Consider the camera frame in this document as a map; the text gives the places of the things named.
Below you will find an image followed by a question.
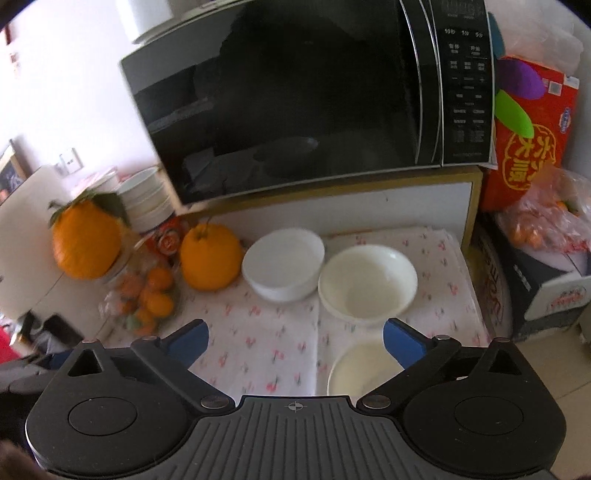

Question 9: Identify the red gift box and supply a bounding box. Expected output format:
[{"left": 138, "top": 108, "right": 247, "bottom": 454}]
[{"left": 480, "top": 55, "right": 580, "bottom": 213}]

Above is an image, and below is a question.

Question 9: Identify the plastic bag of oranges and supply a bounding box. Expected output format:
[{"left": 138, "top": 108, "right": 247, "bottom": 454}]
[{"left": 501, "top": 166, "right": 591, "bottom": 254}]

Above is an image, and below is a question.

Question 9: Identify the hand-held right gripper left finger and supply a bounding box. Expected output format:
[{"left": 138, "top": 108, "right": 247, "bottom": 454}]
[{"left": 64, "top": 318, "right": 234, "bottom": 413}]

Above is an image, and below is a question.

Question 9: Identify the white plastic bag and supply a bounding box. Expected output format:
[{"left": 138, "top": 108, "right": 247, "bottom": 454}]
[{"left": 503, "top": 9, "right": 585, "bottom": 75}]

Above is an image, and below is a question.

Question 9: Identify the dark cardboard box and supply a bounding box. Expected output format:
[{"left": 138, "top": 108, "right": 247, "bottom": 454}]
[{"left": 475, "top": 212, "right": 591, "bottom": 342}]

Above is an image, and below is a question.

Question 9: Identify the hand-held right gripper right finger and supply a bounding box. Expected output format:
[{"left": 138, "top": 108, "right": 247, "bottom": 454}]
[{"left": 361, "top": 318, "right": 530, "bottom": 412}]

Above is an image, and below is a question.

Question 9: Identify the green plastic utensil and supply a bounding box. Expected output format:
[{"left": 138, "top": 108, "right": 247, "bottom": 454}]
[{"left": 494, "top": 90, "right": 534, "bottom": 137}]

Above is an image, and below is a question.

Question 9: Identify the white air fryer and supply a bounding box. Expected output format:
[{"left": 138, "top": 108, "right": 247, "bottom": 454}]
[{"left": 0, "top": 165, "right": 100, "bottom": 342}]

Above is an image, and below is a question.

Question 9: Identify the white round appliance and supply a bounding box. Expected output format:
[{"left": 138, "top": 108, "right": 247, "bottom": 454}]
[{"left": 115, "top": 0, "right": 208, "bottom": 44}]

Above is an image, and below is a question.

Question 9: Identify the cream bowl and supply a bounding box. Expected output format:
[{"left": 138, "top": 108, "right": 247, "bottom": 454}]
[
  {"left": 318, "top": 246, "right": 419, "bottom": 326},
  {"left": 327, "top": 339, "right": 407, "bottom": 397}
]

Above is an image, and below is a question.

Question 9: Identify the large orange fruit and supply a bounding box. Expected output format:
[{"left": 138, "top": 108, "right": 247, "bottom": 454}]
[{"left": 179, "top": 222, "right": 244, "bottom": 291}]

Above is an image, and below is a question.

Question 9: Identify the red printed can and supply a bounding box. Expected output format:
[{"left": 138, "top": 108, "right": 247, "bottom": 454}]
[{"left": 150, "top": 217, "right": 190, "bottom": 259}]

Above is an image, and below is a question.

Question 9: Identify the large orange with leaves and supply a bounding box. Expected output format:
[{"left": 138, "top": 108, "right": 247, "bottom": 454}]
[{"left": 48, "top": 194, "right": 125, "bottom": 280}]

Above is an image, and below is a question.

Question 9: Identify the purple plastic utensil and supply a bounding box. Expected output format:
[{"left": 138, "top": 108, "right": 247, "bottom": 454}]
[{"left": 501, "top": 60, "right": 546, "bottom": 100}]

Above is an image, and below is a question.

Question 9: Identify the black microwave oven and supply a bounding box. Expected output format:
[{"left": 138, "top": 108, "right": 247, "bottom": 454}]
[{"left": 119, "top": 0, "right": 497, "bottom": 206}]

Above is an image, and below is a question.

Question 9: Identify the framed picture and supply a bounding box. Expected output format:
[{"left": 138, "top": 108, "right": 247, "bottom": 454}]
[{"left": 0, "top": 141, "right": 28, "bottom": 206}]

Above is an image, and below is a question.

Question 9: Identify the stack of white bowls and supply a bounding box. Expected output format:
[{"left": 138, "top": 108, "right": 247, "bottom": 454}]
[{"left": 117, "top": 167, "right": 178, "bottom": 232}]

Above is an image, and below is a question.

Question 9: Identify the red plastic stool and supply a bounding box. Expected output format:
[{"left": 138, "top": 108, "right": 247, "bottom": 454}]
[{"left": 0, "top": 325, "right": 24, "bottom": 363}]

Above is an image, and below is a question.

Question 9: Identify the white bowl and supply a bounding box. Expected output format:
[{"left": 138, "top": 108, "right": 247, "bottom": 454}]
[{"left": 242, "top": 228, "right": 325, "bottom": 303}]

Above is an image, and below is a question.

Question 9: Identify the wall switch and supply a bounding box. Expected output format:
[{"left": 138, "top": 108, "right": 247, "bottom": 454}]
[{"left": 58, "top": 148, "right": 84, "bottom": 174}]

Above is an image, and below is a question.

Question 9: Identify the cherry print tablecloth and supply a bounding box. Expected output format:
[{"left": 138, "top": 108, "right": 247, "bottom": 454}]
[{"left": 161, "top": 226, "right": 490, "bottom": 398}]

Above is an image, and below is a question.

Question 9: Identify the bag of small tangerines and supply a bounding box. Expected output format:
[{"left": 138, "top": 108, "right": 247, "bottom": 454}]
[{"left": 99, "top": 240, "right": 181, "bottom": 335}]

